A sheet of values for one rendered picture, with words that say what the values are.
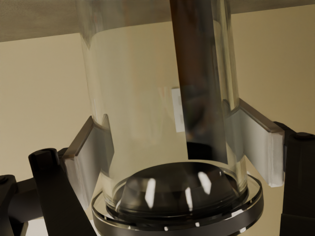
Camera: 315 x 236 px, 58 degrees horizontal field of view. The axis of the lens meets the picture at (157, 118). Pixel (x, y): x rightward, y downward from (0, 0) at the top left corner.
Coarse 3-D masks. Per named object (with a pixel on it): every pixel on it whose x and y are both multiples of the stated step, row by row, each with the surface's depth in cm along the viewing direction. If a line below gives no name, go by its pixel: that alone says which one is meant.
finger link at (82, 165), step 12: (84, 132) 16; (72, 144) 14; (84, 144) 15; (72, 156) 13; (84, 156) 14; (96, 156) 17; (72, 168) 13; (84, 168) 14; (96, 168) 17; (72, 180) 13; (84, 180) 14; (96, 180) 16; (84, 192) 14; (84, 204) 14
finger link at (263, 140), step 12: (240, 108) 17; (252, 108) 17; (252, 120) 15; (264, 120) 14; (252, 132) 16; (264, 132) 14; (276, 132) 13; (252, 144) 16; (264, 144) 14; (276, 144) 13; (252, 156) 16; (264, 156) 14; (276, 156) 13; (264, 168) 14; (276, 168) 14; (276, 180) 14
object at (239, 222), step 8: (256, 208) 15; (240, 216) 14; (248, 216) 15; (256, 216) 15; (96, 224) 16; (104, 224) 15; (216, 224) 14; (224, 224) 14; (232, 224) 14; (240, 224) 14; (248, 224) 15; (104, 232) 15; (112, 232) 15; (120, 232) 14; (128, 232) 14; (136, 232) 14; (144, 232) 14; (152, 232) 14; (160, 232) 13; (168, 232) 13; (176, 232) 13; (184, 232) 13; (192, 232) 13; (200, 232) 13; (208, 232) 13; (216, 232) 14; (224, 232) 14; (232, 232) 14
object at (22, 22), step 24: (0, 0) 45; (24, 0) 46; (48, 0) 48; (72, 0) 49; (240, 0) 60; (264, 0) 62; (288, 0) 65; (312, 0) 67; (0, 24) 57; (24, 24) 58; (48, 24) 60; (72, 24) 62
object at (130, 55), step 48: (96, 0) 14; (144, 0) 13; (192, 0) 14; (96, 48) 15; (144, 48) 13; (192, 48) 14; (96, 96) 15; (144, 96) 14; (192, 96) 14; (96, 144) 17; (144, 144) 14; (192, 144) 14; (240, 144) 16; (144, 192) 14; (192, 192) 14; (240, 192) 16
